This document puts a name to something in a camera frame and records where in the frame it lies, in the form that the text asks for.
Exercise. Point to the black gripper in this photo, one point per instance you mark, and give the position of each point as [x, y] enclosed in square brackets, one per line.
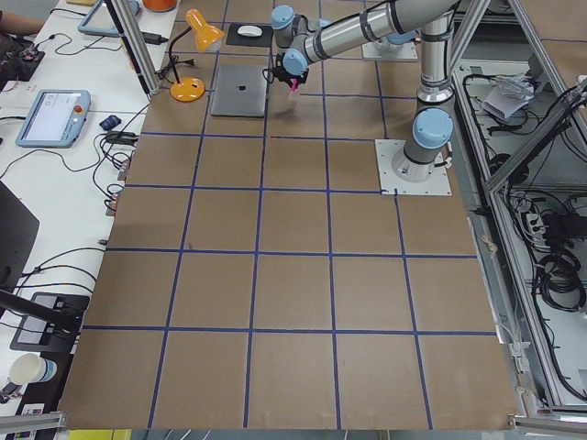
[298, 76]

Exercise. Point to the pink marker pen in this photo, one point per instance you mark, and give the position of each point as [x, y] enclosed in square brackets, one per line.
[293, 87]

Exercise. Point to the white computer mouse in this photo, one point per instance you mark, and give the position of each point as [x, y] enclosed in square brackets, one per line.
[250, 31]

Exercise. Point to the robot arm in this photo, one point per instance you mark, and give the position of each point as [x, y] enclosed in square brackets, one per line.
[286, 25]
[387, 25]

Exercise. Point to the black mousepad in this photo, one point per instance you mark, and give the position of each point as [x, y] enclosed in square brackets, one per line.
[233, 39]

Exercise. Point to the silver laptop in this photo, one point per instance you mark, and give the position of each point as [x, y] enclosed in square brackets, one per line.
[240, 91]

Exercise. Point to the blue teach pendant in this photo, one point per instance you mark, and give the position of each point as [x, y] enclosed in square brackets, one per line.
[98, 22]
[55, 119]

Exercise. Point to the person at desk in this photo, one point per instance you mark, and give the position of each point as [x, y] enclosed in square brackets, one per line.
[19, 57]

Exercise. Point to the white paper cup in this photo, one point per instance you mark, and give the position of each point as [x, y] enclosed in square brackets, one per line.
[32, 368]

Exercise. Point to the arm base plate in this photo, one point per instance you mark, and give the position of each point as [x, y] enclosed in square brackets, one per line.
[400, 176]
[386, 51]

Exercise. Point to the aluminium frame post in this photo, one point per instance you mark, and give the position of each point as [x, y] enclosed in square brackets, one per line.
[135, 45]

